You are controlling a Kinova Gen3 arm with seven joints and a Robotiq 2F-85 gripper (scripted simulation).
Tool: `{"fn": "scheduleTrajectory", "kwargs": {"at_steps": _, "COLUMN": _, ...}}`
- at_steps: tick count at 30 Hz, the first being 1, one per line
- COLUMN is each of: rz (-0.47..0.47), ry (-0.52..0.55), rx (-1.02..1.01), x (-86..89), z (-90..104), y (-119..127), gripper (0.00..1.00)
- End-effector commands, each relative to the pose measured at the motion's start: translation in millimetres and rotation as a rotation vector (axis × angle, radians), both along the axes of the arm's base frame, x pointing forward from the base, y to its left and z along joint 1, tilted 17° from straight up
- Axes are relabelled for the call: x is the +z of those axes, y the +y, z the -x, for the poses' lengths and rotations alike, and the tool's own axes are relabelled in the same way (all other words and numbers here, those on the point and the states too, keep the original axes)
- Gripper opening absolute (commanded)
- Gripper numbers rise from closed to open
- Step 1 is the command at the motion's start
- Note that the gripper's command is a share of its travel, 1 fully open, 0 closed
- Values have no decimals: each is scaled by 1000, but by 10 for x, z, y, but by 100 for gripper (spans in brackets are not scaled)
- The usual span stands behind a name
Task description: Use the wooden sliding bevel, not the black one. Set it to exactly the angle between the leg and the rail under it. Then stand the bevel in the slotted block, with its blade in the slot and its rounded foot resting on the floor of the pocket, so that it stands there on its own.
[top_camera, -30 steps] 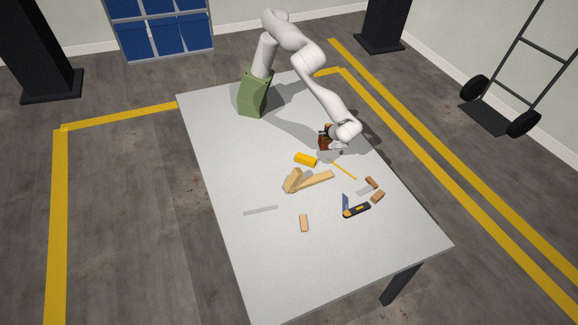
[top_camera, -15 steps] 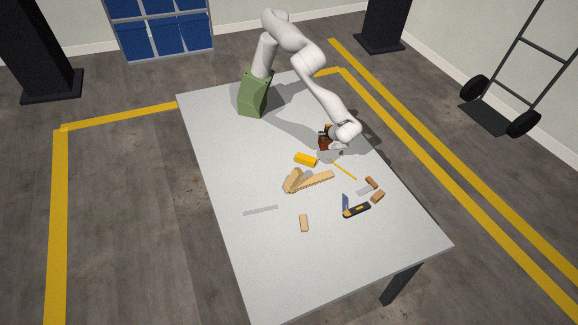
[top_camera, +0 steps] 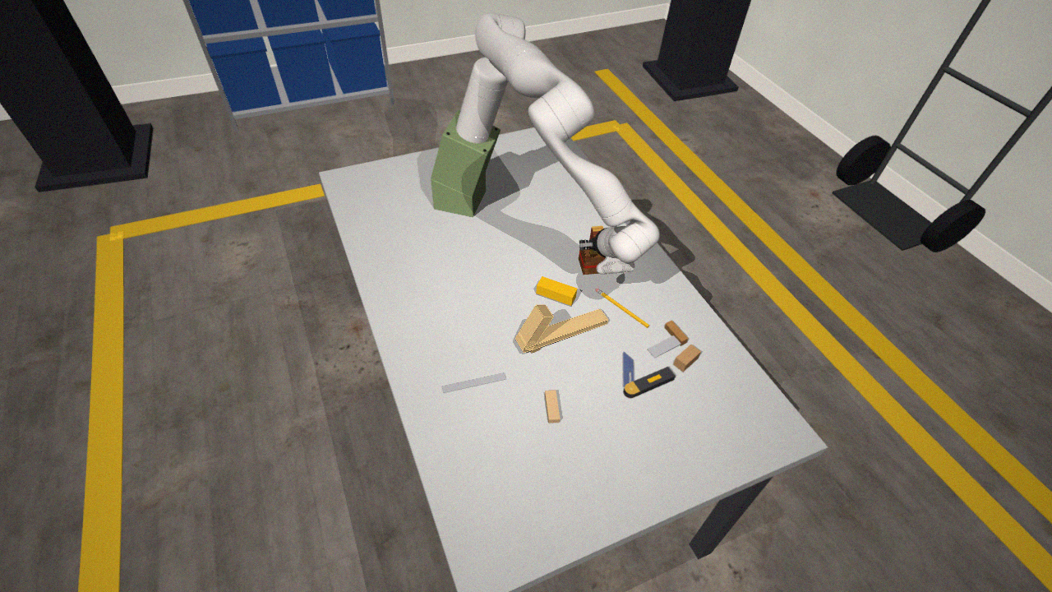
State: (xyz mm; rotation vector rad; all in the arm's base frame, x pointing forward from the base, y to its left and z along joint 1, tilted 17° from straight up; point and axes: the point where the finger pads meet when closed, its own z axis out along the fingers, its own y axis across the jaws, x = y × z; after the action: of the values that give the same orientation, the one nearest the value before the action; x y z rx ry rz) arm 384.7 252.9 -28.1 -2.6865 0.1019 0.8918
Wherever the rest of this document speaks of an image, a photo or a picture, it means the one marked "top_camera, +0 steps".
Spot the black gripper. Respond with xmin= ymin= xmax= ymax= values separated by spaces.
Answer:
xmin=579 ymin=229 xmax=605 ymax=257

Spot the yellow rectangular block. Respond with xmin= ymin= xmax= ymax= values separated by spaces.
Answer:
xmin=537 ymin=275 xmax=576 ymax=307

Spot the grey flat bar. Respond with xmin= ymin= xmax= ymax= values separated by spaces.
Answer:
xmin=442 ymin=372 xmax=506 ymax=393

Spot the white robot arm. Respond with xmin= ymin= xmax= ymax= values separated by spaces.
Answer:
xmin=456 ymin=13 xmax=659 ymax=275

